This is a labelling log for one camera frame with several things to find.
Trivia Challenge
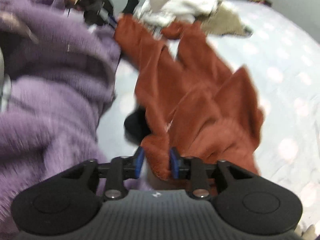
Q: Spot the brown striped garment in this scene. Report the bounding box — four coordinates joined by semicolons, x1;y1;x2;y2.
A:
196;1;253;37

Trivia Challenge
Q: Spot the black sock foot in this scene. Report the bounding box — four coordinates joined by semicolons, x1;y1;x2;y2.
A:
124;107;152;146
122;0;140;15

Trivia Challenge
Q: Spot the white knitted garment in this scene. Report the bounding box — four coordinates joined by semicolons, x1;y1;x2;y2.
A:
134;0;223;28

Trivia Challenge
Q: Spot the purple fuzzy sweater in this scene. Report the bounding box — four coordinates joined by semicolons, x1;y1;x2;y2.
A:
1;0;120;239

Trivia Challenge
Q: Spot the rust red fleece garment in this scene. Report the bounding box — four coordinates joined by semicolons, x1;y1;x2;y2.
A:
114;15;264;180

